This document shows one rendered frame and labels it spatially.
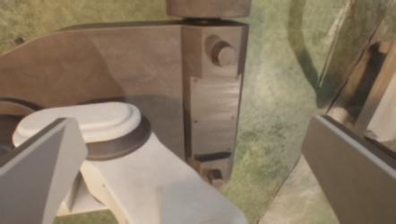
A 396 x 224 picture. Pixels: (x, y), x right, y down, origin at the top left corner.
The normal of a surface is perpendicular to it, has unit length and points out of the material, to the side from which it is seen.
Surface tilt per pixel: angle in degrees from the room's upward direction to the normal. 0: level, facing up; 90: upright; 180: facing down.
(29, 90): 0
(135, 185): 90
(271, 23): 0
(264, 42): 0
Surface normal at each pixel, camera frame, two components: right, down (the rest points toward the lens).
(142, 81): 0.22, 0.48
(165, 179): 0.00, -0.87
